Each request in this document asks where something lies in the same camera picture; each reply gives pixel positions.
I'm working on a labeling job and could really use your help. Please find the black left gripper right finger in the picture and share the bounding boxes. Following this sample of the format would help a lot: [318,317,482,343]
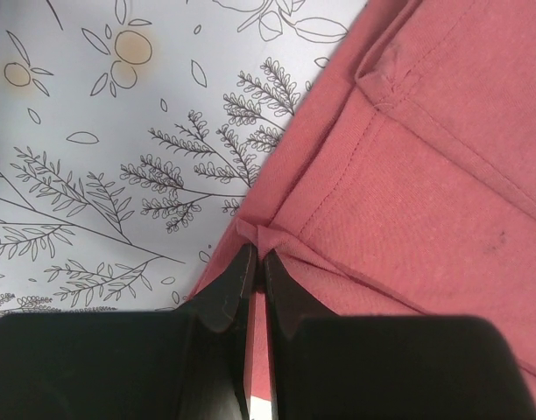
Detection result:
[264,253,536,419]

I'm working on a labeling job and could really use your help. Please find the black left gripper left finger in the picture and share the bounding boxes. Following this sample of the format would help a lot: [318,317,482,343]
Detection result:
[0,245,256,419]

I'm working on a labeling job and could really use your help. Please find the pink t shirt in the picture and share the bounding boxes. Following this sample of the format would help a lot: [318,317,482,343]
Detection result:
[199,1,536,400]

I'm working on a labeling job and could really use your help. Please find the floral patterned table mat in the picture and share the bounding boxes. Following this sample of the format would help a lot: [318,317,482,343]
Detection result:
[0,1,363,318]

